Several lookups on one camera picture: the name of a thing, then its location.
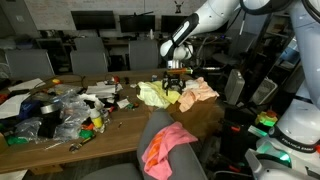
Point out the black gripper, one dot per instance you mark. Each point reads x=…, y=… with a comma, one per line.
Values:
x=173, y=79

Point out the bright yellow microfibre cloth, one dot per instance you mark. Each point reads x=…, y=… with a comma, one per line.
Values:
x=173, y=97

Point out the pink shirt with orange stripes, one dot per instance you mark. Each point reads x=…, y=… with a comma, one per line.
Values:
x=163, y=146

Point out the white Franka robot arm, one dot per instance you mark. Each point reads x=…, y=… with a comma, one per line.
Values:
x=213, y=13

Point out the pale green towel cloth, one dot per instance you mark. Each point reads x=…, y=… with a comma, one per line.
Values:
x=148, y=95

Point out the peach shirt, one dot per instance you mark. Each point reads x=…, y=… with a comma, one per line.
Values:
x=200, y=95

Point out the small black object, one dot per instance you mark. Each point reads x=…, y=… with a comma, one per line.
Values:
x=126, y=80

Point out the small white card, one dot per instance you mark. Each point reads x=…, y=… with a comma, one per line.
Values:
x=123, y=103

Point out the red ball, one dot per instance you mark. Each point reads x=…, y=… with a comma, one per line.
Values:
x=115, y=79

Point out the white tower heater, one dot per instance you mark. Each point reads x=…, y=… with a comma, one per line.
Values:
x=234, y=86

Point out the small screw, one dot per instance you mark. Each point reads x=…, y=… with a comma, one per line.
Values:
x=120, y=125

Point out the white paper stack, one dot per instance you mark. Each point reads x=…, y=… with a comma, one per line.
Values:
x=101, y=89

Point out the white bottle yellow label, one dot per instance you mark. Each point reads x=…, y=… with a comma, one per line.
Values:
x=96, y=120

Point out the white grille heater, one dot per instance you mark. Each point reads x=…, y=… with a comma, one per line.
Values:
x=264, y=91

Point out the orange plastic item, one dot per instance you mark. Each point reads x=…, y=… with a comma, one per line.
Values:
x=88, y=126

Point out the green plastic item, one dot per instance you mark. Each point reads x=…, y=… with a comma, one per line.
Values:
x=86, y=133

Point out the emergency stop button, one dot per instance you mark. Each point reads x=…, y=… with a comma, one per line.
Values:
x=266, y=119

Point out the large black monitor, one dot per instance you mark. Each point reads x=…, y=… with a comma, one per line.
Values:
x=93, y=20

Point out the adjustable wrench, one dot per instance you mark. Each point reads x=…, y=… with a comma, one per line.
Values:
x=81, y=142

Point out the clear plastic bag pile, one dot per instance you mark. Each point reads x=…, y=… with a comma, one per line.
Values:
x=66, y=113

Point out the metal shelf rack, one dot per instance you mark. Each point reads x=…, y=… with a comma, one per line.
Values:
x=280, y=30

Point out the silver tape roll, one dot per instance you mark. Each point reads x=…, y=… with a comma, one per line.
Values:
x=50, y=108

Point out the blue bag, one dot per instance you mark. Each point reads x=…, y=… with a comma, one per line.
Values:
x=29, y=110

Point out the white paper sheet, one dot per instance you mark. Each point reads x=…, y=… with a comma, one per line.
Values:
x=26, y=85
x=13, y=106

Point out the green plastic bag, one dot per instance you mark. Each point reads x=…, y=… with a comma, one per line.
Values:
x=16, y=140

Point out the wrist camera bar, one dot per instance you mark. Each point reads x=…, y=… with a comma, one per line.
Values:
x=180, y=70

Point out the wall whiteboard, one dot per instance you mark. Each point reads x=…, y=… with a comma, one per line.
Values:
x=50, y=13

